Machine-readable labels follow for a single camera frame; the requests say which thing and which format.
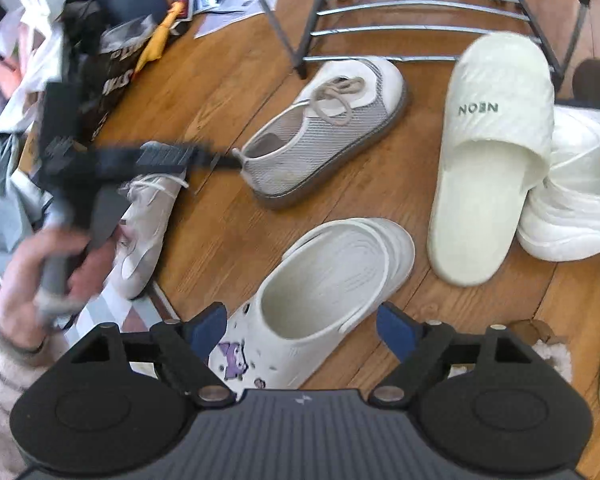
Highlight yellow folding umbrella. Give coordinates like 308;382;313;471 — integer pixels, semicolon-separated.
134;1;187;75

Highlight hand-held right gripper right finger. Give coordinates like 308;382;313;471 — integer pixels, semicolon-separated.
369;302;533;408

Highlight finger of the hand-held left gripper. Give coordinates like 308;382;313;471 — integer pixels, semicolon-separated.
187;152;244;175

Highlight person's left forearm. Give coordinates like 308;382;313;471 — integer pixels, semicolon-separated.
0;320;71;480

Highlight grey cloth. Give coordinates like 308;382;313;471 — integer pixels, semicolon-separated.
0;130;56;286

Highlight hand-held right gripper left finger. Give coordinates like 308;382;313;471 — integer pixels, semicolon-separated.
72;302;236;408

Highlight white plastic bag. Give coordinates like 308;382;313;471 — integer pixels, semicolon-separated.
0;0;66;131

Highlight brown fleece-lined shoe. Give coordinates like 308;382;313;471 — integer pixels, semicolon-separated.
510;319;575;388

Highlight scattered white papers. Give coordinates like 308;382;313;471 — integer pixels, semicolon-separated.
195;0;291;39

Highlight cream slide sandal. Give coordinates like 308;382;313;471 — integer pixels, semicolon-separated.
426;32;556;288

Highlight metal shoe rack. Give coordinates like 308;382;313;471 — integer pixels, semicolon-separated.
230;0;596;91

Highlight person's left hand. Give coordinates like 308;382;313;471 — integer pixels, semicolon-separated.
0;225;117;354

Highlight white clog with purple charm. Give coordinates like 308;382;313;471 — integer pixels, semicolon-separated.
207;217;416;391

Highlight white clog with dark charms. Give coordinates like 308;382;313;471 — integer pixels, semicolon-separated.
517;105;600;263

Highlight striped rug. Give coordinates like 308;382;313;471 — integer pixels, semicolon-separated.
65;280;181;342

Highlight dark brown insole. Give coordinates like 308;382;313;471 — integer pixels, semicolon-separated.
572;59;600;111

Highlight grey mesh lace-up shoe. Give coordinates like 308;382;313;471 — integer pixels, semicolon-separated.
231;57;410;210

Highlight black printed plastic bag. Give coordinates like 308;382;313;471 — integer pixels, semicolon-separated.
62;0;171;143

